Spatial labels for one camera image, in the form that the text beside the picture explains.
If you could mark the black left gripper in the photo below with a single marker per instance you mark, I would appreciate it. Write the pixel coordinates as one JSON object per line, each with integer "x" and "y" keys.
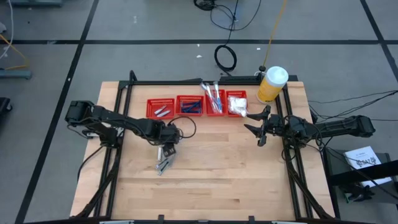
{"x": 168, "y": 133}

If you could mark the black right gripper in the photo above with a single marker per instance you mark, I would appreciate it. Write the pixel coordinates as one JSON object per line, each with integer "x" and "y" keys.
{"x": 273, "y": 126}

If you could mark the clear bag of cotton pads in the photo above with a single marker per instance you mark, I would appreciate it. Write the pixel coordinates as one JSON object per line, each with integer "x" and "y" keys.
{"x": 236, "y": 104}

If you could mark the blue razors pile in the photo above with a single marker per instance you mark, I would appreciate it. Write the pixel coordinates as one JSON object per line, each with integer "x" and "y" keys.
{"x": 196, "y": 104}

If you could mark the white toothbrush blue grip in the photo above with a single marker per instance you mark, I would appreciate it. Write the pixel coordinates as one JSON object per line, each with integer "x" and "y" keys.
{"x": 217, "y": 93}

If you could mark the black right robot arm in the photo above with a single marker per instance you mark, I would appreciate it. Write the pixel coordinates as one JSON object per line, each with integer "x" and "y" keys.
{"x": 342, "y": 127}

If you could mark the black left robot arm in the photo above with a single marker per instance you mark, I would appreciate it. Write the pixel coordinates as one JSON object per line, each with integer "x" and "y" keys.
{"x": 124, "y": 119}

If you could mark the red plastic basket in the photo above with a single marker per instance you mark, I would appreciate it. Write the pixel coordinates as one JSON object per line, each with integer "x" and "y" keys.
{"x": 189, "y": 98}
{"x": 150, "y": 109}
{"x": 207, "y": 109}
{"x": 236, "y": 92}

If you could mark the yellow wipes canister white lid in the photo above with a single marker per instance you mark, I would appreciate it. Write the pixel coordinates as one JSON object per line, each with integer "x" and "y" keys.
{"x": 273, "y": 84}

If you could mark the black side stand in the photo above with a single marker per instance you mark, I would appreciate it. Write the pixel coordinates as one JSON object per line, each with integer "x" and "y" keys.
{"x": 334, "y": 165}

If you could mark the white printed booklet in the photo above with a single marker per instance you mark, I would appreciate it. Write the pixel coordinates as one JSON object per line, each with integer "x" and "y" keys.
{"x": 362, "y": 158}

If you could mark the grey metal floor base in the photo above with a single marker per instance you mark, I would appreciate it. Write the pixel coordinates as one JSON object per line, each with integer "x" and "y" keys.
{"x": 14, "y": 74}
{"x": 34, "y": 2}

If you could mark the black metal rig frame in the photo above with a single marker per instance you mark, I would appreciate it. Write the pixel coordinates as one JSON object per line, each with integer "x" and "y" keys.
{"x": 186, "y": 82}

